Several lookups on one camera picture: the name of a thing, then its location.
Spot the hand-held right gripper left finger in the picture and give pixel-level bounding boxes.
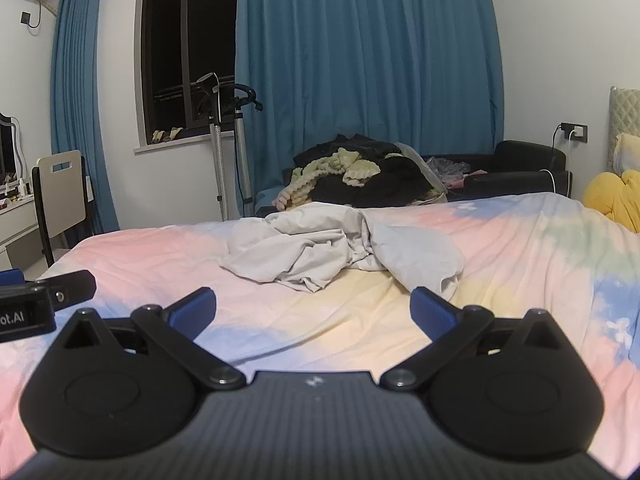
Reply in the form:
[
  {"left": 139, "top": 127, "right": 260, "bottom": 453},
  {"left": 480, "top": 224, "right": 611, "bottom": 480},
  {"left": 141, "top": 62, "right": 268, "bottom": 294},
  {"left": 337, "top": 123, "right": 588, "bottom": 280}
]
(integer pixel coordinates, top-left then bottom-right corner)
[{"left": 47, "top": 287, "right": 247, "bottom": 391}]

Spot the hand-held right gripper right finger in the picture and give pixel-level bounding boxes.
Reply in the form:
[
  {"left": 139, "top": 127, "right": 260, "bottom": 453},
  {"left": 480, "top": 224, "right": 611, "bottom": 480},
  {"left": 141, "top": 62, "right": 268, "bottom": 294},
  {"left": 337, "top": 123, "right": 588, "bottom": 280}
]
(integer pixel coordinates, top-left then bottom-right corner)
[{"left": 380, "top": 287, "right": 577, "bottom": 391}]

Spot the white T-shirt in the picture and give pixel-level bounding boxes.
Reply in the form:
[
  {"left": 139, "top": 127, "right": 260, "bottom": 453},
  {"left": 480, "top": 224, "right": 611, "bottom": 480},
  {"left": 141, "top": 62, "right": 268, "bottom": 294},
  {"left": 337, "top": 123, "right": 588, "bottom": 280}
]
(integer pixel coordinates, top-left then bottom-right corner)
[{"left": 217, "top": 201, "right": 466, "bottom": 301}]

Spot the pile of dark clothes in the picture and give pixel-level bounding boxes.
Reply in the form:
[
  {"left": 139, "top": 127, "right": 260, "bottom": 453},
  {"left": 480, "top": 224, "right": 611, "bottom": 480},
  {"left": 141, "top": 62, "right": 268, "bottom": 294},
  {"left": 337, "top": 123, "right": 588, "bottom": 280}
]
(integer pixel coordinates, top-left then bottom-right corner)
[{"left": 292, "top": 133, "right": 436, "bottom": 208}]

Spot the white dressing table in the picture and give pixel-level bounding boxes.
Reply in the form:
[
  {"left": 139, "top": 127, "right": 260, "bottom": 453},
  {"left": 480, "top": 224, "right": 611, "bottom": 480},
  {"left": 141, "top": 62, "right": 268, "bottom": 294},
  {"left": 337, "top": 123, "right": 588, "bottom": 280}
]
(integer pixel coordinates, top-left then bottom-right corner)
[{"left": 0, "top": 195, "right": 51, "bottom": 271}]

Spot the pastel tie-dye blanket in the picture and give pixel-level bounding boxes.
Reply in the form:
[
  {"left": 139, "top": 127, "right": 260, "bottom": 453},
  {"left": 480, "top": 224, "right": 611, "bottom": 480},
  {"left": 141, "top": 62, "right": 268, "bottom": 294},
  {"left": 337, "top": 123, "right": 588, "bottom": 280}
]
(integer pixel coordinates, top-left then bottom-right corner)
[{"left": 0, "top": 192, "right": 640, "bottom": 478}]

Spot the beige black chair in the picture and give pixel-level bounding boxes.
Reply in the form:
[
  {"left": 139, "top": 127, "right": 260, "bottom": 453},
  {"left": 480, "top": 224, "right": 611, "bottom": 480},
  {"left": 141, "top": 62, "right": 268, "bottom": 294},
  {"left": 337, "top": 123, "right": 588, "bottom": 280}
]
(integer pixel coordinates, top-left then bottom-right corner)
[{"left": 31, "top": 149, "right": 93, "bottom": 268}]

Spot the white framed mirror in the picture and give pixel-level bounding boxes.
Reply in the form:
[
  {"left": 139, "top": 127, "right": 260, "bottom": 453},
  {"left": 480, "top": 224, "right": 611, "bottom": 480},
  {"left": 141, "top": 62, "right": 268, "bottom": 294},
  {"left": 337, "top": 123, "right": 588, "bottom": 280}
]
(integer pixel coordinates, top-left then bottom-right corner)
[{"left": 0, "top": 112, "right": 26, "bottom": 181}]

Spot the light blue cloth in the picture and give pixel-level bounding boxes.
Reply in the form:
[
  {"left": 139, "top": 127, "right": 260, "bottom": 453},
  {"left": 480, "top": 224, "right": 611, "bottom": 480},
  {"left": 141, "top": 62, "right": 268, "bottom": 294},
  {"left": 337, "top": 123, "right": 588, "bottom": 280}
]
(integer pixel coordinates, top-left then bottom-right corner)
[{"left": 255, "top": 185, "right": 287, "bottom": 217}]

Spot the pink cloth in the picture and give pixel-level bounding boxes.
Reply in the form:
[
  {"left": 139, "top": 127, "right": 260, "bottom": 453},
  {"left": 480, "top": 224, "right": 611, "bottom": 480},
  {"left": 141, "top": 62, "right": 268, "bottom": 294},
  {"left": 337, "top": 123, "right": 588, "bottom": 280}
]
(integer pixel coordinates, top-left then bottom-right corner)
[{"left": 447, "top": 170, "right": 488, "bottom": 188}]

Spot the clear crumpled plastic bag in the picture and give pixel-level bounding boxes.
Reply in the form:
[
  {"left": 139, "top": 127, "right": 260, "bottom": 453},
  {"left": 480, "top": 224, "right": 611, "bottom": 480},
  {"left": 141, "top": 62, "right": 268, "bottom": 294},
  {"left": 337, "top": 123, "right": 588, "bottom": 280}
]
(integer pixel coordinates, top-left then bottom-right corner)
[{"left": 425, "top": 156, "right": 471, "bottom": 181}]

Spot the garment steamer stand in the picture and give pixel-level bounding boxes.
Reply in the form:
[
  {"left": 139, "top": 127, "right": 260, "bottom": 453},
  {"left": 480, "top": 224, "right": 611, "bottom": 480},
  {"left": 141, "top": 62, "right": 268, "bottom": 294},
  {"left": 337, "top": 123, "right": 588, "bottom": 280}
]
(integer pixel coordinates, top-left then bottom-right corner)
[{"left": 192, "top": 72, "right": 263, "bottom": 221}]

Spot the green fluffy garment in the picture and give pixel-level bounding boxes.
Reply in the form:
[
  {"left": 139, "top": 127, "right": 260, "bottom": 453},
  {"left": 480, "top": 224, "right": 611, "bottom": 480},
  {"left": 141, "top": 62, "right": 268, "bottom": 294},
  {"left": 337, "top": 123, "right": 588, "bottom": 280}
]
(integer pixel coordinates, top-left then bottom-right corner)
[{"left": 272, "top": 147, "right": 378, "bottom": 211}]

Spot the black sofa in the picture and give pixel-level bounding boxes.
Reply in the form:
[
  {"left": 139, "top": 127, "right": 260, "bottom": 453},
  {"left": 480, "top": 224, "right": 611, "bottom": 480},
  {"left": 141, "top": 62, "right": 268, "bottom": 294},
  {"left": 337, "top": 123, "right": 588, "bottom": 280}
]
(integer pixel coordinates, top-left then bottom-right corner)
[{"left": 255, "top": 140, "right": 573, "bottom": 211}]

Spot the narrow blue curtain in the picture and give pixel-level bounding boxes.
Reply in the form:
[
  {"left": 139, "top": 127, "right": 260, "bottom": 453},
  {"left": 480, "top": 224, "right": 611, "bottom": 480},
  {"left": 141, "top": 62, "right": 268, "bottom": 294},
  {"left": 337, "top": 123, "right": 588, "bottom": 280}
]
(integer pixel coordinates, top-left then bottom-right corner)
[{"left": 50, "top": 0, "right": 121, "bottom": 241}]

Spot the yellow plush toy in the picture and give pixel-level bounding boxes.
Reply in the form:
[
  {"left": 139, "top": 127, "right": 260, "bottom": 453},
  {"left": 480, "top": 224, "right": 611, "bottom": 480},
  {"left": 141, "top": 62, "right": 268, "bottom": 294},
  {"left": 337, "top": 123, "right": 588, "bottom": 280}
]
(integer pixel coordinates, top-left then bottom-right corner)
[{"left": 582, "top": 170, "right": 640, "bottom": 233}]

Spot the wide blue curtain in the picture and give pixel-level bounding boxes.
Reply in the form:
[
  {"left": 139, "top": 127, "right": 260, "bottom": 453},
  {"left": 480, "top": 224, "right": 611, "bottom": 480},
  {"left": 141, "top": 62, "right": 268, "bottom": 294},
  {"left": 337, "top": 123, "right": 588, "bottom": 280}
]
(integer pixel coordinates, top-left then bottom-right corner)
[{"left": 235, "top": 0, "right": 505, "bottom": 206}]

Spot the dark framed window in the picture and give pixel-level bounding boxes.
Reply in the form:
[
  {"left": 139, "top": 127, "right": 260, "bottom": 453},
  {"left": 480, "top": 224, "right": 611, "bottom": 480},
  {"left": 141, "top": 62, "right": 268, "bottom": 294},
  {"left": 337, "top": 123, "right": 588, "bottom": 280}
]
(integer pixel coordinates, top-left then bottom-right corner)
[{"left": 134, "top": 0, "right": 238, "bottom": 156}]

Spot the quilted beige headboard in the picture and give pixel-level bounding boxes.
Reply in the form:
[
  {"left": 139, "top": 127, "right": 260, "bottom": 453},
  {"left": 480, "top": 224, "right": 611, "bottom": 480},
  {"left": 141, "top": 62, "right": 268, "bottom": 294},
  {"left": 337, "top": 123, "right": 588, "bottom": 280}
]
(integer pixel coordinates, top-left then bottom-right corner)
[{"left": 606, "top": 86, "right": 640, "bottom": 176}]

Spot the white charger cable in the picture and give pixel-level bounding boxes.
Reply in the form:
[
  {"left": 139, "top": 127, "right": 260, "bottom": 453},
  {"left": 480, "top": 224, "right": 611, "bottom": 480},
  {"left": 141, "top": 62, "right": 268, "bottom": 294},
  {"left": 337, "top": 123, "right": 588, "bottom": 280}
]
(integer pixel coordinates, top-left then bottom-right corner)
[{"left": 547, "top": 127, "right": 568, "bottom": 193}]

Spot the black wall plug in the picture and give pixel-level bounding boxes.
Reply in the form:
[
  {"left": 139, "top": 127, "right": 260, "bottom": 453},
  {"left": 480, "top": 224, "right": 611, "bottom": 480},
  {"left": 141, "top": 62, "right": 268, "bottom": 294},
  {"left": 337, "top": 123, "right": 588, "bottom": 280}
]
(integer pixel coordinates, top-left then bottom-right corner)
[{"left": 20, "top": 0, "right": 43, "bottom": 36}]

